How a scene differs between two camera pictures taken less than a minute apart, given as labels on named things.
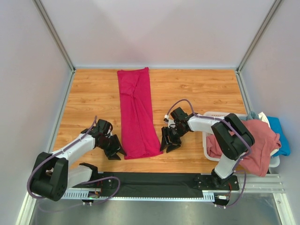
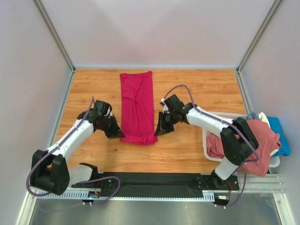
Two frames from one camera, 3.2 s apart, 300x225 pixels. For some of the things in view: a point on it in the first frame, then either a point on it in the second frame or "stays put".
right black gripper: [165, 133] -> [162, 129]
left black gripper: [116, 147] -> [116, 132]
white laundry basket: [275, 160] stays put
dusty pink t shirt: [257, 161] stays put
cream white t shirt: [263, 118] stays put
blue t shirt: [275, 125] stays put
